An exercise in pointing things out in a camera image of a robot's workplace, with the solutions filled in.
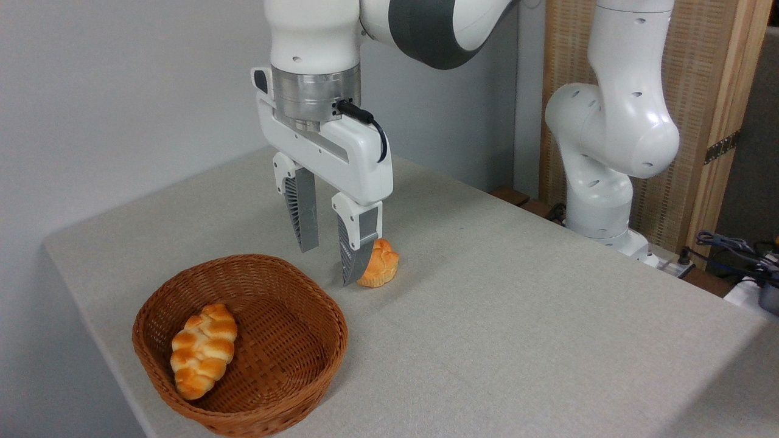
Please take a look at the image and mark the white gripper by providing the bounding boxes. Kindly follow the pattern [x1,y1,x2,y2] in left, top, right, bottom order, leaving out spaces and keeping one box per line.
[251,66,394,287]

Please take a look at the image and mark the small orange muffin bread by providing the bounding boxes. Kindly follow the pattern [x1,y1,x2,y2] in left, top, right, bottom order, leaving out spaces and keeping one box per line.
[357,238,400,288]

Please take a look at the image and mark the brown woven wicker basket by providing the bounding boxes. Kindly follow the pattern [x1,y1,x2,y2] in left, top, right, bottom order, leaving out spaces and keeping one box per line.
[131,254,349,438]

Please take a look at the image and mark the braided golden bread loaf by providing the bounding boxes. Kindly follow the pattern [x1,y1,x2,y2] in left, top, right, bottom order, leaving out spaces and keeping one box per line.
[170,303,239,401]

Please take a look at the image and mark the metal screen hinge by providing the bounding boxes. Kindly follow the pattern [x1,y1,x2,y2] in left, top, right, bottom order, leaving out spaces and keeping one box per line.
[704,130,742,165]

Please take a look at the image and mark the wooden woven folding screen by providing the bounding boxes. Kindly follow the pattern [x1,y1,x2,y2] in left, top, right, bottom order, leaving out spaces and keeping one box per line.
[539,0,774,259]

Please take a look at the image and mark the grey round container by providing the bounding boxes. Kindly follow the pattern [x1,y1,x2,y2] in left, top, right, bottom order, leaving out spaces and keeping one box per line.
[758,279,779,316]

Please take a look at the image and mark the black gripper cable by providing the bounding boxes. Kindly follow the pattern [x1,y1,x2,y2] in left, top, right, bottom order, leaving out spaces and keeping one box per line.
[334,99,389,164]

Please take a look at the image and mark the bundle of dark cables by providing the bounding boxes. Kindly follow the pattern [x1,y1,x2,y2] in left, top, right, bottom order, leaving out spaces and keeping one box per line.
[695,230,779,287]

